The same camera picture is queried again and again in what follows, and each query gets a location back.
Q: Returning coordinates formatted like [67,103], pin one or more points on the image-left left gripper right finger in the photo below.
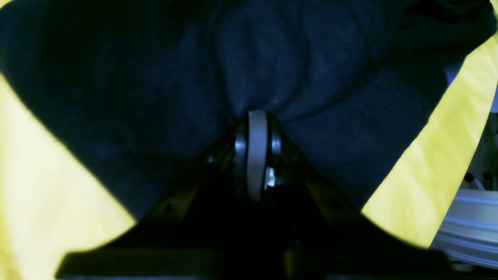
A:
[325,236]

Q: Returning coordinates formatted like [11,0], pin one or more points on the yellow table cloth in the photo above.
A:
[50,204]

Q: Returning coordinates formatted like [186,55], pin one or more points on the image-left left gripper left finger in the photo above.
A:
[216,224]

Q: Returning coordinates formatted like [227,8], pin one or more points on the black T-shirt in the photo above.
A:
[137,90]

